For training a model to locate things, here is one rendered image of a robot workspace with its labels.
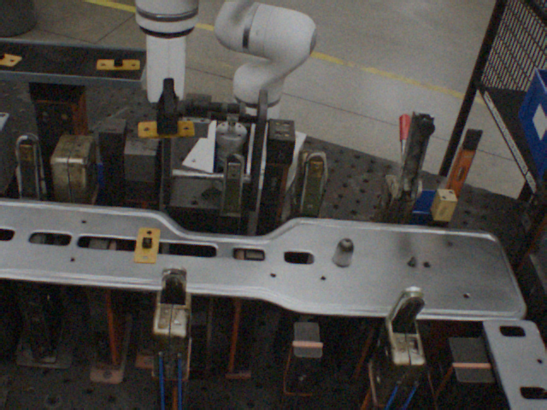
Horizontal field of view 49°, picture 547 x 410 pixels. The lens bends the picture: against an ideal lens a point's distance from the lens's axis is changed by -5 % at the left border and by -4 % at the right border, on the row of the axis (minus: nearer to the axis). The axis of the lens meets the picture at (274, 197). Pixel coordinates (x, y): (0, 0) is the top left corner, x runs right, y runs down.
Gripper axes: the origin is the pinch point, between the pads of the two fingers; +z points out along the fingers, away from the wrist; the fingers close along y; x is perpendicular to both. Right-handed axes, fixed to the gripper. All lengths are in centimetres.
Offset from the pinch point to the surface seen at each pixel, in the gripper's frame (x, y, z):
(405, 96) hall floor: 147, -208, 132
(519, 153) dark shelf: 80, -19, 25
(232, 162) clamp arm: 12.2, -9.1, 16.7
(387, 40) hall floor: 161, -281, 134
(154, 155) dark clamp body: -1.7, -13.6, 17.9
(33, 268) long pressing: -22.7, 6.5, 24.8
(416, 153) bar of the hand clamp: 45.3, -5.0, 12.5
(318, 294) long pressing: 23.7, 15.3, 25.3
